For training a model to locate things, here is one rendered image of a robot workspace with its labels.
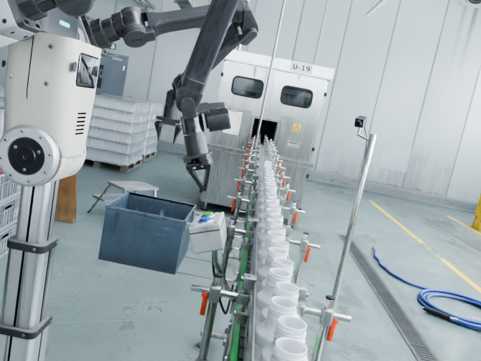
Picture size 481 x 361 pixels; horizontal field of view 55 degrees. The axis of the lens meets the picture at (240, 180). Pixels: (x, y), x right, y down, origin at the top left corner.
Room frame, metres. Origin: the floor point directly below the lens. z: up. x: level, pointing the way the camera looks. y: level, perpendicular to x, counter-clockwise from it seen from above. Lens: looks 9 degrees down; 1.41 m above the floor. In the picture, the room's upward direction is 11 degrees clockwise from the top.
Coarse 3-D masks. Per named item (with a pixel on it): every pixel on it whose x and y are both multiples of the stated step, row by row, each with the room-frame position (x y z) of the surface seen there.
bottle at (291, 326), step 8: (280, 320) 0.54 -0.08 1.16; (288, 320) 0.56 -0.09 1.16; (296, 320) 0.55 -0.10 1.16; (280, 328) 0.53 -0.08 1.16; (288, 328) 0.52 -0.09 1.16; (296, 328) 0.55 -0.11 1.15; (304, 328) 0.53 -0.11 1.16; (280, 336) 0.53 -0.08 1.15; (288, 336) 0.52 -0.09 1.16; (296, 336) 0.52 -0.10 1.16; (304, 336) 0.53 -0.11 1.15; (272, 344) 0.54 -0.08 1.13; (264, 352) 0.53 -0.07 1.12; (264, 360) 0.53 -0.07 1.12
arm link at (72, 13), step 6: (54, 0) 1.00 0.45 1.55; (60, 0) 1.00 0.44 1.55; (66, 0) 1.00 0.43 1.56; (72, 0) 1.00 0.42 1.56; (78, 0) 1.00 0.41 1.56; (84, 0) 1.00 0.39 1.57; (90, 0) 1.01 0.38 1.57; (60, 6) 1.00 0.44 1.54; (66, 6) 1.00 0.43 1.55; (72, 6) 1.01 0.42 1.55; (78, 6) 1.01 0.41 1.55; (84, 6) 1.01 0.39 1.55; (90, 6) 1.01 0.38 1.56; (66, 12) 1.01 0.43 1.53; (72, 12) 1.01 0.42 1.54; (78, 12) 1.01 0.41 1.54; (84, 12) 1.01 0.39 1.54
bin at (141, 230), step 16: (128, 192) 2.01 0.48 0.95; (112, 208) 1.72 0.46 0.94; (128, 208) 2.03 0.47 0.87; (144, 208) 2.03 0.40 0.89; (160, 208) 2.02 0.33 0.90; (176, 208) 2.02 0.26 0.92; (192, 208) 2.02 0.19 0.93; (112, 224) 1.72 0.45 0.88; (128, 224) 1.72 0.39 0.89; (144, 224) 1.72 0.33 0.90; (160, 224) 1.72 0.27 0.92; (176, 224) 1.72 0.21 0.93; (112, 240) 1.72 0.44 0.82; (128, 240) 1.72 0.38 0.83; (144, 240) 1.72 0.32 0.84; (160, 240) 1.72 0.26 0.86; (176, 240) 1.72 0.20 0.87; (112, 256) 1.72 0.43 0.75; (128, 256) 1.72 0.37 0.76; (144, 256) 1.72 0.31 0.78; (160, 256) 1.72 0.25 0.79; (176, 256) 1.72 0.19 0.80; (176, 272) 1.77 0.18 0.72
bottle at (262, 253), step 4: (268, 232) 0.96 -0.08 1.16; (272, 232) 0.97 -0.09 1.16; (276, 232) 0.97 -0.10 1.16; (268, 236) 0.94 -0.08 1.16; (272, 236) 0.94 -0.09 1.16; (276, 236) 0.94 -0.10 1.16; (280, 236) 0.94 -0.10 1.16; (268, 240) 0.94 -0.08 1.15; (268, 244) 0.94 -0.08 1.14; (264, 248) 0.95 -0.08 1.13; (260, 252) 0.94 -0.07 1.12; (264, 252) 0.94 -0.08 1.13; (260, 256) 0.94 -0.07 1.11; (264, 256) 0.93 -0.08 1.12; (260, 260) 0.94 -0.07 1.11; (260, 264) 0.93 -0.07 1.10; (252, 292) 0.94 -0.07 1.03; (252, 296) 0.94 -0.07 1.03
